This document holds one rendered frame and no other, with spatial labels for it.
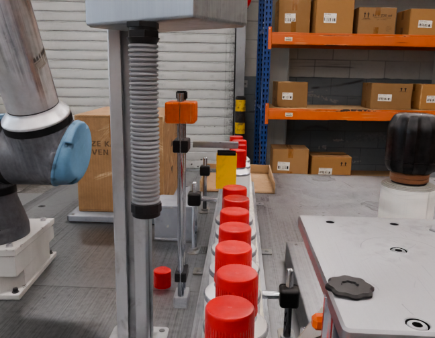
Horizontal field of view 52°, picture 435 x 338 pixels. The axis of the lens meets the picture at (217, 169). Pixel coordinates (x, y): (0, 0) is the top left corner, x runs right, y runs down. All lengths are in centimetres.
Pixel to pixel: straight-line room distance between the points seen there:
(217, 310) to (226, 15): 31
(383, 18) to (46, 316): 426
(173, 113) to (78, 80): 459
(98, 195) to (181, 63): 382
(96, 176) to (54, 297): 46
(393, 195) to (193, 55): 435
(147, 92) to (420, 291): 34
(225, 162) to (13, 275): 44
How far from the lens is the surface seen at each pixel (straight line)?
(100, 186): 126
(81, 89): 519
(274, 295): 70
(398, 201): 75
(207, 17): 46
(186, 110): 62
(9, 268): 89
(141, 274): 65
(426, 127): 74
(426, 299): 21
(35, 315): 84
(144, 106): 47
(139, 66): 47
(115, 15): 53
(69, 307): 85
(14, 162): 83
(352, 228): 28
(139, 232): 63
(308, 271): 85
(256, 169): 182
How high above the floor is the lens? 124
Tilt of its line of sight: 12 degrees down
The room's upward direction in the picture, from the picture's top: 1 degrees clockwise
